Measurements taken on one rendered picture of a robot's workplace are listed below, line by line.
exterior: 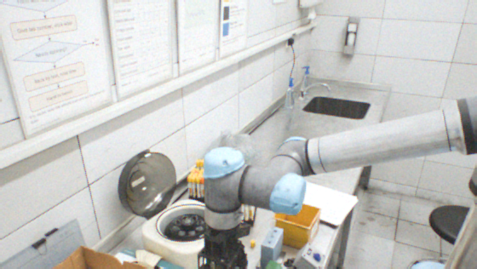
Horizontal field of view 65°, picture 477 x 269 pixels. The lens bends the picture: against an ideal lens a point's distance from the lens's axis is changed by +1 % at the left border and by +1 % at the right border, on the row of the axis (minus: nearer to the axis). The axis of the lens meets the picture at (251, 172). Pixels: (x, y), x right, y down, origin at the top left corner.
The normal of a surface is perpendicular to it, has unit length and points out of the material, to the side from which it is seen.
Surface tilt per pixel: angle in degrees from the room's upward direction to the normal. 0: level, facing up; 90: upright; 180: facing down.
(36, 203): 90
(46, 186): 90
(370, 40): 90
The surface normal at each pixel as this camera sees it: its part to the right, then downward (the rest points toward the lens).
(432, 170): -0.40, 0.44
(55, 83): 0.92, 0.27
